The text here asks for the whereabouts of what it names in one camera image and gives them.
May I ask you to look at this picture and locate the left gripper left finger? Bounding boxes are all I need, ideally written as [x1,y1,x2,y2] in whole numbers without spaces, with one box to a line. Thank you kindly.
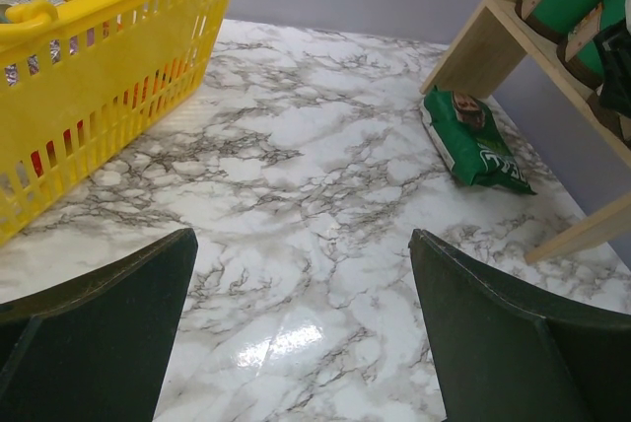
[1,228,198,421]

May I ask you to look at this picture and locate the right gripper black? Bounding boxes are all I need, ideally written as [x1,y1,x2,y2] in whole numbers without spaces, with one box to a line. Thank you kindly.
[594,19,631,116]

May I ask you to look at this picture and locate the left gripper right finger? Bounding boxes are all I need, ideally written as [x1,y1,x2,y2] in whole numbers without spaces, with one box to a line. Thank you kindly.
[409,230,630,421]

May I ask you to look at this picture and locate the wooden two-tier shelf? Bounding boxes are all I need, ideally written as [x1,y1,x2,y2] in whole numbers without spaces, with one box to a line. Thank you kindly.
[421,0,630,262]

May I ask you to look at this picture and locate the green snack bag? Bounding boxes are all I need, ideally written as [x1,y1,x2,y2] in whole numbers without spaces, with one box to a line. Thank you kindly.
[420,88,534,195]

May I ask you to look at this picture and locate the yellow plastic shopping basket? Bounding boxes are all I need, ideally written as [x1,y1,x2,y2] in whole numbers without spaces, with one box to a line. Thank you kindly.
[1,0,229,240]

